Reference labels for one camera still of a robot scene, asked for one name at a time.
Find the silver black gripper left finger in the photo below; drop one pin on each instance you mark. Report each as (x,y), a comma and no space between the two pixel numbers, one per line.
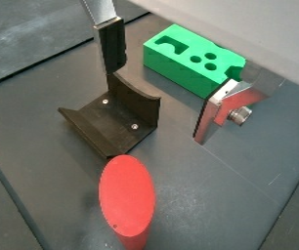
(108,32)

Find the red oval cylinder peg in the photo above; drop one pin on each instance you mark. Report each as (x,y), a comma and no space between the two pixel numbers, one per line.
(126,200)

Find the black curved peg holder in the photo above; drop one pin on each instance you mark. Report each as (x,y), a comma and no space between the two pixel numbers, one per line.
(116,120)

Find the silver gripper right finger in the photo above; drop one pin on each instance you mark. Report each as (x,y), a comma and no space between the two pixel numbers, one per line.
(228,103)

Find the green shape sorter board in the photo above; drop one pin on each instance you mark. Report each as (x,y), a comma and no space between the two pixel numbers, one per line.
(192,61)

